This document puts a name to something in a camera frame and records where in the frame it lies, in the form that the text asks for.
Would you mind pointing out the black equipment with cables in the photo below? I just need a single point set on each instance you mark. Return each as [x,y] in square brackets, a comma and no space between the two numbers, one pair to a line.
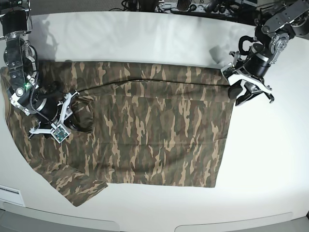
[207,8]

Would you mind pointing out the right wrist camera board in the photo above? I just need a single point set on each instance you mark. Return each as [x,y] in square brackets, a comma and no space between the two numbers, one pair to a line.
[60,133]

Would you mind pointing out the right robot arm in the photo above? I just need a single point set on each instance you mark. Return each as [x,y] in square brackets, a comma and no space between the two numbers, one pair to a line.
[21,59]

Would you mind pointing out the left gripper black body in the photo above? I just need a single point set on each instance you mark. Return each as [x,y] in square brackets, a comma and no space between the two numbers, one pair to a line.
[257,61]

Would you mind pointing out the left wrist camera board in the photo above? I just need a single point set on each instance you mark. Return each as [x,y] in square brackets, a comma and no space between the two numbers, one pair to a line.
[228,71]

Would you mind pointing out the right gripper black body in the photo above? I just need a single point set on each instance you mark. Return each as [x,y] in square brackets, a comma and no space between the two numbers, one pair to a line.
[49,110]

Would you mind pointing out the camouflage T-shirt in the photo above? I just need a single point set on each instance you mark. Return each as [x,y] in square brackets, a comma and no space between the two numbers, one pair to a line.
[141,124]

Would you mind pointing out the white box at table edge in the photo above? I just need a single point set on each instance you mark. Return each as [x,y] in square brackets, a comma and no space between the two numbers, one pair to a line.
[11,195]

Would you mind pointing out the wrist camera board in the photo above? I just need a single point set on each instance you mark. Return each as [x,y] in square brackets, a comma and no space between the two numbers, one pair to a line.
[60,133]
[228,71]

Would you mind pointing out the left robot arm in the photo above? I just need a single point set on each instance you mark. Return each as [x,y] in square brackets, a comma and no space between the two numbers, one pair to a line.
[274,29]

